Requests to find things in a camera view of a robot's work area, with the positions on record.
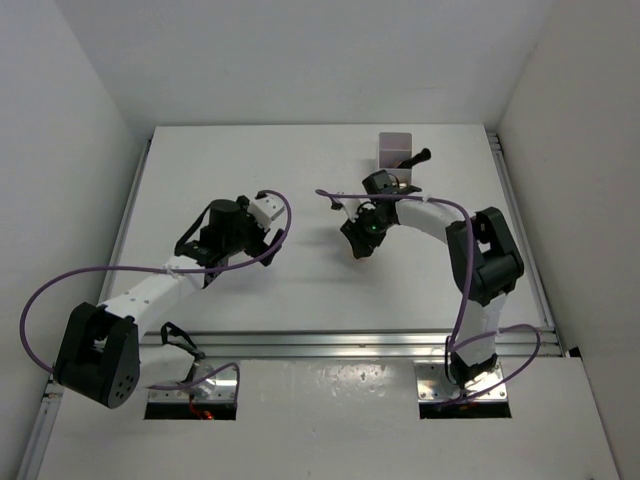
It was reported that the white divided organizer box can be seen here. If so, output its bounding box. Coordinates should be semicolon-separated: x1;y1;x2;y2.
377;132;413;184

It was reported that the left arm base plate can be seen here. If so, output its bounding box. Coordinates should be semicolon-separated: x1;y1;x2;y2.
148;361;239;403

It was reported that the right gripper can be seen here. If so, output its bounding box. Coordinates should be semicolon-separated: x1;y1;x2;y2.
342;206;394;258

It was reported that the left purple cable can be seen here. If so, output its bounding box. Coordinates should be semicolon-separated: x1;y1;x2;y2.
19;189;294;391

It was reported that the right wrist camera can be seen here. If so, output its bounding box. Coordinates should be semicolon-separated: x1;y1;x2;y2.
337;198;362;223

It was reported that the purple cable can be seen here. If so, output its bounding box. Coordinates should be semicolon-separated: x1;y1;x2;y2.
314;187;542;404
19;189;294;391

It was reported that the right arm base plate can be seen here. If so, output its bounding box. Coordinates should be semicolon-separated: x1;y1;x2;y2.
414;361;508;404

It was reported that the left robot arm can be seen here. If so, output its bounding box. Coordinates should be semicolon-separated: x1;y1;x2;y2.
53;190;292;409

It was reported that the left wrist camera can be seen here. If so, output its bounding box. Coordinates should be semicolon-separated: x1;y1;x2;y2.
247;193;285;230

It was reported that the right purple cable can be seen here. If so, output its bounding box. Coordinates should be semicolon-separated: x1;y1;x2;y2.
314;187;542;404

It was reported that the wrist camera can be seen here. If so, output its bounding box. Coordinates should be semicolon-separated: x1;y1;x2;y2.
247;193;285;230
337;198;362;223

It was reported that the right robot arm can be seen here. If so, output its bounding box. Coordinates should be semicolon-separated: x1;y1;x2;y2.
331;170;524;388

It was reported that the black round makeup brush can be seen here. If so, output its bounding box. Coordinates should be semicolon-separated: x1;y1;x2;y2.
409;148;432;169

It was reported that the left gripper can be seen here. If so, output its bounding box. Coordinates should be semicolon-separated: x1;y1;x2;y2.
222;195;284;264

